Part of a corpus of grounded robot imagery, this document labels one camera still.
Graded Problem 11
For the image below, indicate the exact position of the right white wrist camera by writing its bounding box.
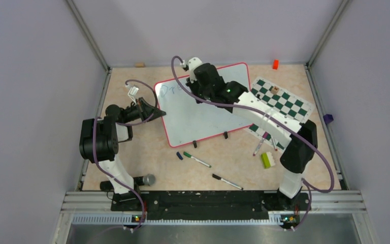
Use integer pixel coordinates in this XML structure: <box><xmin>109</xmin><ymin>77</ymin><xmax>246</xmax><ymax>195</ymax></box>
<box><xmin>181</xmin><ymin>57</ymin><xmax>203</xmax><ymax>71</ymax></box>

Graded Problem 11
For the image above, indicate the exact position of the blue marker cap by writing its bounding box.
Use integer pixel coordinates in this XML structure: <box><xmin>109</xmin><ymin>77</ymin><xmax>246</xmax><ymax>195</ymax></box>
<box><xmin>176</xmin><ymin>152</ymin><xmax>183</xmax><ymax>160</ymax></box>

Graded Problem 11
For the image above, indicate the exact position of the red marker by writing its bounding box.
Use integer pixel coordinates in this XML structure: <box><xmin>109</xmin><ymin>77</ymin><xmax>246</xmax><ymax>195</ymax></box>
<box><xmin>271</xmin><ymin>137</ymin><xmax>278</xmax><ymax>151</ymax></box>

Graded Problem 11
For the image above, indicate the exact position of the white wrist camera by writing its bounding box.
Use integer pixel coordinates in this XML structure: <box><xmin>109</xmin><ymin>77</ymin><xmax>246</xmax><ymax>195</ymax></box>
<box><xmin>128</xmin><ymin>85</ymin><xmax>139</xmax><ymax>98</ymax></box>
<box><xmin>181</xmin><ymin>57</ymin><xmax>203</xmax><ymax>71</ymax></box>

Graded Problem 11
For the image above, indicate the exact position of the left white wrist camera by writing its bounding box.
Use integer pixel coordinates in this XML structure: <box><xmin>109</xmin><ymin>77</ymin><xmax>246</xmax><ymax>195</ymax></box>
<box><xmin>128</xmin><ymin>85</ymin><xmax>139</xmax><ymax>98</ymax></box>

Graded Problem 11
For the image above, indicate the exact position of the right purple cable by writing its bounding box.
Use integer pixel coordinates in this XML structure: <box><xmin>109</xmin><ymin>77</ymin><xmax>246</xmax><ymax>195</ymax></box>
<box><xmin>171</xmin><ymin>55</ymin><xmax>335</xmax><ymax>233</ymax></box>

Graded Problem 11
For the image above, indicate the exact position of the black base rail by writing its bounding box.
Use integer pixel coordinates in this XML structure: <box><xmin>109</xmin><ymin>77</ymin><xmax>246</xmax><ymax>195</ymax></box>
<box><xmin>111</xmin><ymin>190</ymin><xmax>309</xmax><ymax>221</ymax></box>

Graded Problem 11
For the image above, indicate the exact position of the green capped marker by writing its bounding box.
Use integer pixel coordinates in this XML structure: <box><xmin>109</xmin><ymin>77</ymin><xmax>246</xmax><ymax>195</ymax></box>
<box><xmin>183</xmin><ymin>151</ymin><xmax>212</xmax><ymax>168</ymax></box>

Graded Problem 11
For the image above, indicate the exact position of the green white chessboard mat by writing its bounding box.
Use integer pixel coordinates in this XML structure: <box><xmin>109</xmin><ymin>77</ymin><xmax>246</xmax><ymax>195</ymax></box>
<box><xmin>244</xmin><ymin>78</ymin><xmax>316</xmax><ymax>151</ymax></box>

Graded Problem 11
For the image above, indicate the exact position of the white board with pink frame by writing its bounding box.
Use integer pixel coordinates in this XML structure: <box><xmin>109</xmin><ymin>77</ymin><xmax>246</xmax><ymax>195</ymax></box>
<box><xmin>154</xmin><ymin>78</ymin><xmax>251</xmax><ymax>148</ymax></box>

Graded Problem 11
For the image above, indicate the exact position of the wooden cube chess piece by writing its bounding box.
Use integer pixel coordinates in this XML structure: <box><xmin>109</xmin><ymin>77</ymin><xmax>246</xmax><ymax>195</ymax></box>
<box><xmin>271</xmin><ymin>86</ymin><xmax>280</xmax><ymax>95</ymax></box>

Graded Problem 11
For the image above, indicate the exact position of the black grey microphone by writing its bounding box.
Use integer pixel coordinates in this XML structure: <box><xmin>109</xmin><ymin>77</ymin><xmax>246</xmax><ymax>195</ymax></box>
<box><xmin>100</xmin><ymin>174</ymin><xmax>156</xmax><ymax>192</ymax></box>

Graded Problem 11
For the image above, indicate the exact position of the purple cable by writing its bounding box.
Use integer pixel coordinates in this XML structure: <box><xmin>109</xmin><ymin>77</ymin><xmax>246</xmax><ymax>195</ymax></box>
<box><xmin>171</xmin><ymin>55</ymin><xmax>335</xmax><ymax>233</ymax></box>
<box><xmin>92</xmin><ymin>79</ymin><xmax>158</xmax><ymax>233</ymax></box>

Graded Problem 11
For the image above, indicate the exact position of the black capped marker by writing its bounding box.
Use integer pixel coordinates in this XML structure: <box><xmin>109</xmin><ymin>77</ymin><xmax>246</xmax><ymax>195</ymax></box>
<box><xmin>212</xmin><ymin>174</ymin><xmax>244</xmax><ymax>191</ymax></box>

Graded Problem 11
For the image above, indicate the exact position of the pink purple marker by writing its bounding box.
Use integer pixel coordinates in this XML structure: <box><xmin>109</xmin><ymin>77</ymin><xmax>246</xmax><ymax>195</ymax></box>
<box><xmin>252</xmin><ymin>132</ymin><xmax>268</xmax><ymax>157</ymax></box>

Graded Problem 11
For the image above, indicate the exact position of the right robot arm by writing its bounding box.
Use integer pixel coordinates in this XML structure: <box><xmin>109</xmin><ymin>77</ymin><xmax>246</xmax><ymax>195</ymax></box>
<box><xmin>180</xmin><ymin>59</ymin><xmax>317</xmax><ymax>209</ymax></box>

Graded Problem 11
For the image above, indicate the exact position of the small cork piece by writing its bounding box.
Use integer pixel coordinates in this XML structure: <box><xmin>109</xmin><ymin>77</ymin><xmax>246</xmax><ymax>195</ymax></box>
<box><xmin>134</xmin><ymin>63</ymin><xmax>145</xmax><ymax>68</ymax></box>

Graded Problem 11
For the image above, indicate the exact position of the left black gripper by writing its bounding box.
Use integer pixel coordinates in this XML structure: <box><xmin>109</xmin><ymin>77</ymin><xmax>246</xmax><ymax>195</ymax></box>
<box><xmin>122</xmin><ymin>97</ymin><xmax>166</xmax><ymax>123</ymax></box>

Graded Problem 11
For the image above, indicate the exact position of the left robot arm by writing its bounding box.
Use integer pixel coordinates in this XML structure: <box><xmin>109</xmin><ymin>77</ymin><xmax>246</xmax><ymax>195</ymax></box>
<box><xmin>79</xmin><ymin>98</ymin><xmax>167</xmax><ymax>210</ymax></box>

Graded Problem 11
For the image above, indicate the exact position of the green white toy brick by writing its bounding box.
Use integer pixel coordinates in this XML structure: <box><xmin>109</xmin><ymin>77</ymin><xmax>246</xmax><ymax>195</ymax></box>
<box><xmin>261</xmin><ymin>152</ymin><xmax>276</xmax><ymax>169</ymax></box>

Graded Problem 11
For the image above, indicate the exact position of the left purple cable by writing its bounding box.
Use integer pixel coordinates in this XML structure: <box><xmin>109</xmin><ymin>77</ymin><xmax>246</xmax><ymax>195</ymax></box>
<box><xmin>92</xmin><ymin>79</ymin><xmax>158</xmax><ymax>233</ymax></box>

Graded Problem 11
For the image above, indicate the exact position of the purple toy block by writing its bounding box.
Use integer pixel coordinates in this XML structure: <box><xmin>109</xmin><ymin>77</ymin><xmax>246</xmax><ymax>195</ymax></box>
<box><xmin>323</xmin><ymin>114</ymin><xmax>334</xmax><ymax>125</ymax></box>

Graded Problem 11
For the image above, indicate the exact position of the orange toy block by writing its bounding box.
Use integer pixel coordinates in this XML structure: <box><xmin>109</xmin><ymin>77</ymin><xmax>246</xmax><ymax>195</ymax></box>
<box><xmin>272</xmin><ymin>59</ymin><xmax>280</xmax><ymax>70</ymax></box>

